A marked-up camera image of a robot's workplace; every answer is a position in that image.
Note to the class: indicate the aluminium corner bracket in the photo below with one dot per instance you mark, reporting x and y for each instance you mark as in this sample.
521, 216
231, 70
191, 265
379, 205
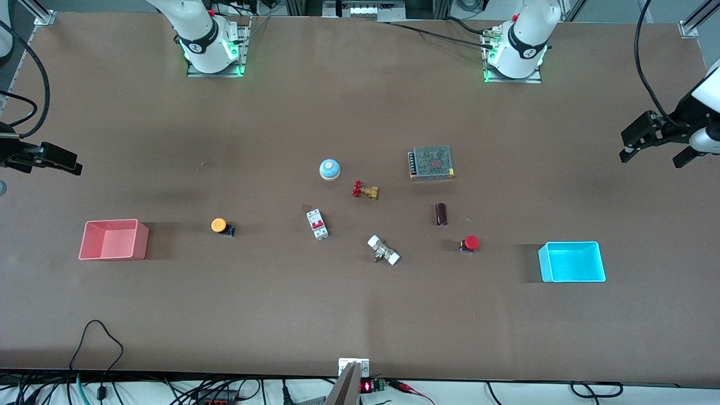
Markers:
688, 29
45, 18

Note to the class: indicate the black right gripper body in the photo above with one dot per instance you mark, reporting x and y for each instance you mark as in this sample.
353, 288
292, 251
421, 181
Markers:
11, 153

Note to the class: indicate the pink plastic bin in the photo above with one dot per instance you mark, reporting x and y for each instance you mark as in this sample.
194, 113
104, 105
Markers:
112, 244

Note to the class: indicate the metal fitting white caps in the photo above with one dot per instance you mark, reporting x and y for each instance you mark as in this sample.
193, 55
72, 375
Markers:
383, 250

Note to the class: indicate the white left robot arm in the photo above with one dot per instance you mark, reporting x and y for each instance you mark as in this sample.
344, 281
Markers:
529, 39

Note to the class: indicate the blue round call bell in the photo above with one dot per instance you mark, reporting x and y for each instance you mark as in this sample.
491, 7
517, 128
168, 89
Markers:
329, 169

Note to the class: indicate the cyan plastic bin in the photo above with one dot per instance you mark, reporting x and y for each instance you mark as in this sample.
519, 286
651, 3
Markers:
574, 264

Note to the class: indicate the metal mesh power supply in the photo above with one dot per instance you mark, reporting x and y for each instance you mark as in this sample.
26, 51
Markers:
432, 162

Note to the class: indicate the white red circuit breaker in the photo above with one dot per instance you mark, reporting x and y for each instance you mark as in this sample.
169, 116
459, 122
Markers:
317, 224

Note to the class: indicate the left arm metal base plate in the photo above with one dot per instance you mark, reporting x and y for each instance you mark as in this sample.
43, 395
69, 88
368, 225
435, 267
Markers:
512, 80

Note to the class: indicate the red LED display module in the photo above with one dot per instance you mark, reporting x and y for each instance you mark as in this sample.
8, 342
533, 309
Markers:
367, 386

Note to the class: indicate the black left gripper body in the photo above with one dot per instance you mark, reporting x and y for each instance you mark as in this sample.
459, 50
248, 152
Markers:
679, 120

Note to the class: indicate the dark brown cylindrical capacitor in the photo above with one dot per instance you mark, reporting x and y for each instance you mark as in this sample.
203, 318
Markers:
441, 214

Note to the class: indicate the yellow push button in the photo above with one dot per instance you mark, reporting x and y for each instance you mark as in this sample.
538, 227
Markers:
218, 225

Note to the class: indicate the red push button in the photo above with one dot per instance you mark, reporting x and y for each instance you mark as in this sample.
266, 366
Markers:
471, 242

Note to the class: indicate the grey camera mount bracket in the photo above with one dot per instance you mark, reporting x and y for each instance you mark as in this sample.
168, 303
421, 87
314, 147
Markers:
351, 371

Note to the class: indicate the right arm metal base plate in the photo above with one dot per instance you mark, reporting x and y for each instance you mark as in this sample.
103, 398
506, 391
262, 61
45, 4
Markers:
216, 73

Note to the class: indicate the red clip lead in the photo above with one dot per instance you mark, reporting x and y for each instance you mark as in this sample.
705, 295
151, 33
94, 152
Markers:
408, 388

